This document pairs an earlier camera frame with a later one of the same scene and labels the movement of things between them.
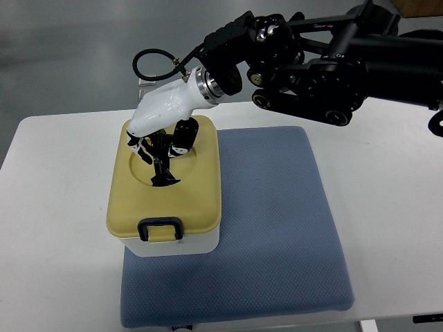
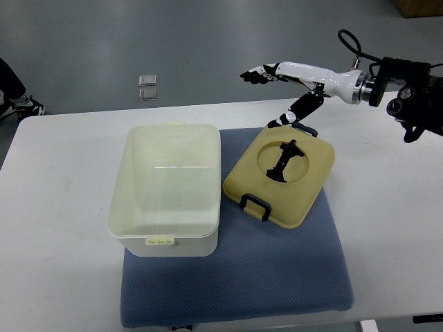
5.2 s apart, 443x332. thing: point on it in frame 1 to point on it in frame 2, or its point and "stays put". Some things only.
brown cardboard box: [415, 8] stays put
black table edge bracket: [428, 318] stays put
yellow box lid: [190, 206] to [282, 174]
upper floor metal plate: [142, 83] stays put
